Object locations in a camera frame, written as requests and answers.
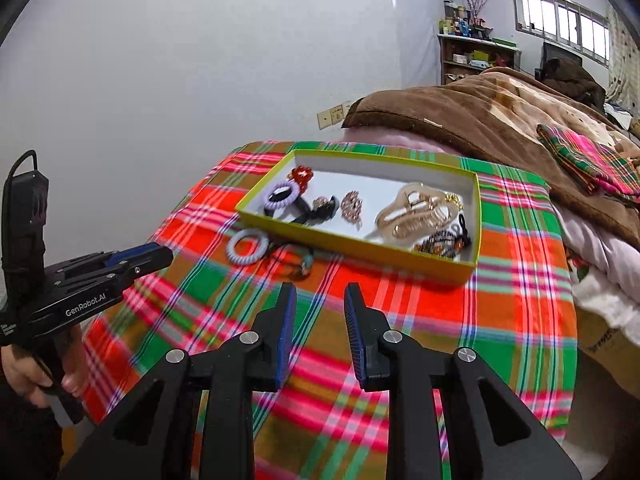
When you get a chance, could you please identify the black cord pendant hair tie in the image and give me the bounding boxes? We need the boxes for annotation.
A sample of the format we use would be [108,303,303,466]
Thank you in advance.
[267,242,317,282]

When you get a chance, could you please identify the white spiral hair tie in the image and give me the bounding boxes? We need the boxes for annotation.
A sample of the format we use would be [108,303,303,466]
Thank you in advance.
[224,227,271,267]

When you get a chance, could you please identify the translucent pink hair claw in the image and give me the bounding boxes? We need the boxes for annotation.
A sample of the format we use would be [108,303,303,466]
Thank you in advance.
[367,182,463,247]

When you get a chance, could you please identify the lilac spiral hair tie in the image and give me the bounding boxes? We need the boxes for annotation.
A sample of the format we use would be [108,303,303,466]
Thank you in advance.
[262,180,302,213]

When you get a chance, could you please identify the silver rhinestone brooch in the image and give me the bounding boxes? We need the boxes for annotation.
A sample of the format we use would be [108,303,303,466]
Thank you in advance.
[340,191,362,230]

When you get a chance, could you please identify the red bead bracelet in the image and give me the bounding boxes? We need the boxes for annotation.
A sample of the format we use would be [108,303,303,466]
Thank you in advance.
[288,164,316,194]

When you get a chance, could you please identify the black wristband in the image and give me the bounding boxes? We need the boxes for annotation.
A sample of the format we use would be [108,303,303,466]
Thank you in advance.
[262,193,310,224]

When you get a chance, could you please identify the person left hand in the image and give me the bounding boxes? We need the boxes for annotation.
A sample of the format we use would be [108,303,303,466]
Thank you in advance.
[1,326,88,408]

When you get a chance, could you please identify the red green plaid cloth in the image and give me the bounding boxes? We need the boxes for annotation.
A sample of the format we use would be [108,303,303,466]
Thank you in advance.
[85,142,577,479]

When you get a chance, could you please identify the yellow-green white tray box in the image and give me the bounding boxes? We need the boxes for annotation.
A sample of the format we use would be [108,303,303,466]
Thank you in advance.
[235,150,482,285]

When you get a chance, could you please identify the pink bed sheet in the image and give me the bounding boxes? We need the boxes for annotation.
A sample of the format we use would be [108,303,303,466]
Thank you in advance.
[343,127,458,155]

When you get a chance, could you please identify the cardboard bed base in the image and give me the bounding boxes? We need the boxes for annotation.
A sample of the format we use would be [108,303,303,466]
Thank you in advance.
[576,308,640,399]

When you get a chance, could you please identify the white floral duvet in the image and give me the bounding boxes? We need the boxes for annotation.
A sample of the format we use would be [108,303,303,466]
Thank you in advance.
[553,206,639,344]

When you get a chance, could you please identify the brown fleece blanket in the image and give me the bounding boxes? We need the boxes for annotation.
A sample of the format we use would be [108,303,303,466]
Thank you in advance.
[343,68,639,248]

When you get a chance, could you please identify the folded plaid cloth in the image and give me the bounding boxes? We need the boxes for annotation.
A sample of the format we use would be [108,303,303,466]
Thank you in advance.
[537,124,639,208]

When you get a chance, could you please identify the dark wooden shelf unit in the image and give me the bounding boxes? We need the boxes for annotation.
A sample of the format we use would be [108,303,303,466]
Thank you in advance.
[437,34,522,84]

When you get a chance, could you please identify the dark clothes on chair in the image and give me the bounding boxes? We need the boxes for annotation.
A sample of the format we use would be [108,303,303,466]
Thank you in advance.
[535,41,605,115]

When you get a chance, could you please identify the patterned curtain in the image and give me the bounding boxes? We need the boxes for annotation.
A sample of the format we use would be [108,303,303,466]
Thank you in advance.
[606,6,639,117]

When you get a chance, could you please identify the barred window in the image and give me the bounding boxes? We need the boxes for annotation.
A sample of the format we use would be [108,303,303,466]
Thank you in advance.
[513,0,611,65]

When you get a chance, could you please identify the wall power sockets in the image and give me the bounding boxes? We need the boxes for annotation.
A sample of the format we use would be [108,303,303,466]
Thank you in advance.
[317,101,352,130]

